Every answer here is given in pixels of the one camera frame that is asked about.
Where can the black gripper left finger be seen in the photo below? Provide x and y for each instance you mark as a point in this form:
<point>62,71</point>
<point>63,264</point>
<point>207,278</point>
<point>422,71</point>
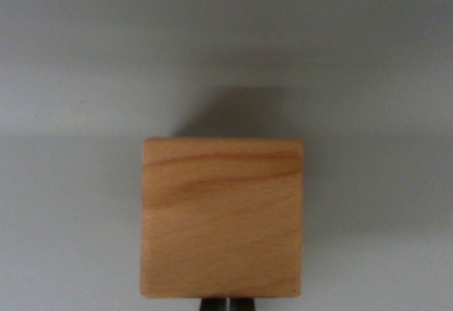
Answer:
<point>212,304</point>

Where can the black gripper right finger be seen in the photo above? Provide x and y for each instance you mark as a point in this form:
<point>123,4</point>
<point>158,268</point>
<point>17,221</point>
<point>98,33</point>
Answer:
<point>244,304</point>

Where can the wooden cube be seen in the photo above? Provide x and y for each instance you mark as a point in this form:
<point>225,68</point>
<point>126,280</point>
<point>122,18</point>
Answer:
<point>221,219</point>

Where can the grey plastic bin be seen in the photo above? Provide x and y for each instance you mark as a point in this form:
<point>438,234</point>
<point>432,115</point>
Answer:
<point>70,77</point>

